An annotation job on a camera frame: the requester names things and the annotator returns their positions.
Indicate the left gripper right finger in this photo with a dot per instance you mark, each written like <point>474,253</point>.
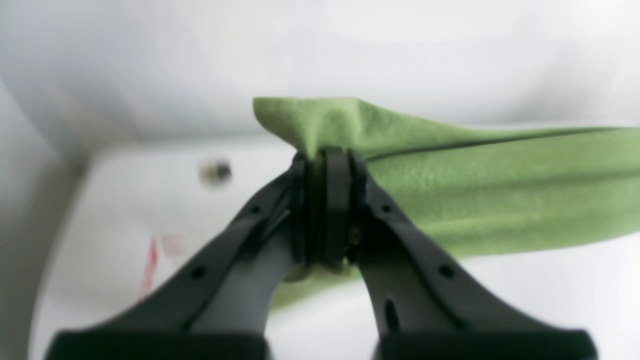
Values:
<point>426,306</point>

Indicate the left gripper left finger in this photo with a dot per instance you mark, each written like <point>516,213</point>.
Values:
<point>216,306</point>

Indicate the red tape rectangle marking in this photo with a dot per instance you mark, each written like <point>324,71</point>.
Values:
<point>166,254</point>

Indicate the right table cable grommet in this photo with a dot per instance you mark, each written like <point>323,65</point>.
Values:
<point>215,173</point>

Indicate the olive green T-shirt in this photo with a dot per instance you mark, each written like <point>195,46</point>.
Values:
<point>478,192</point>

